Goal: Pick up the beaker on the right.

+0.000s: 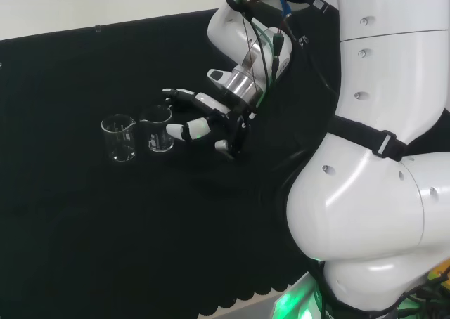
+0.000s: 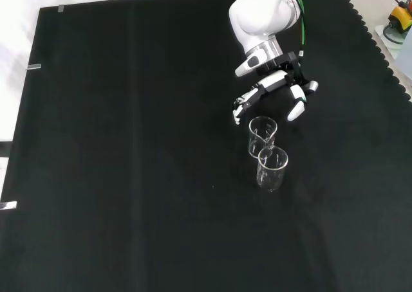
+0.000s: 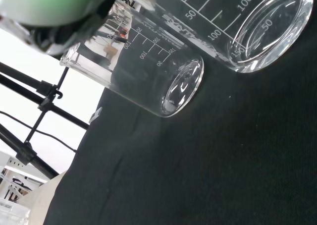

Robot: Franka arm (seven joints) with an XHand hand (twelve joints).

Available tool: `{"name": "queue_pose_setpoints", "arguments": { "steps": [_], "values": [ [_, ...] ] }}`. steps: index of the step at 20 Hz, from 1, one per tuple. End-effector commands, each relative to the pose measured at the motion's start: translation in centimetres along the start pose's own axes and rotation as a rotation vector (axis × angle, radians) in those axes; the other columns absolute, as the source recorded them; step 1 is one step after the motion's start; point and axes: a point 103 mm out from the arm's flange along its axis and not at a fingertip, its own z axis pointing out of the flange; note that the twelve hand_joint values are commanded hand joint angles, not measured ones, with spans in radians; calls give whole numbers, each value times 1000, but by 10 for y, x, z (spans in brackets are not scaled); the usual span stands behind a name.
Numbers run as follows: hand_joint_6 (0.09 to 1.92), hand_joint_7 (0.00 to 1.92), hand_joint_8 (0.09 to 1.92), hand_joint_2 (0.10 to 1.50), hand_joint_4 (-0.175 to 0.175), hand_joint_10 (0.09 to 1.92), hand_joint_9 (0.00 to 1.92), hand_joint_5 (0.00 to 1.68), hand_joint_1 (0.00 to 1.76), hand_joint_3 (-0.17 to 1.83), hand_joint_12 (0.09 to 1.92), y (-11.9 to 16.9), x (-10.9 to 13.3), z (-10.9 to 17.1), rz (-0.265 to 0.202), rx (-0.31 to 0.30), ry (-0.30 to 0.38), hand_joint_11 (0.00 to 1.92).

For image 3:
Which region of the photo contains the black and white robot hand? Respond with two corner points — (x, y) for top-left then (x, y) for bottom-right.
(0, 0), (121, 56)

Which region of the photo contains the black tripod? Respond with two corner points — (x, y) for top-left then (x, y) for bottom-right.
(0, 61), (91, 180)

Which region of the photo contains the clear cloth clip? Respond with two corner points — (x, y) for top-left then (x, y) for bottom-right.
(89, 107), (104, 123)

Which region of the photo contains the white metal rack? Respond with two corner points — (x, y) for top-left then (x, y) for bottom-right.
(0, 153), (48, 206)

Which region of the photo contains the pale beige board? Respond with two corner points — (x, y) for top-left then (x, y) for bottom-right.
(17, 171), (66, 225)

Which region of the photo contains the black bench cloth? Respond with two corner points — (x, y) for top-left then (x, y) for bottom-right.
(42, 0), (317, 225)

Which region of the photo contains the thin black cable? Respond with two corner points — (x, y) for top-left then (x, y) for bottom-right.
(0, 111), (77, 153)

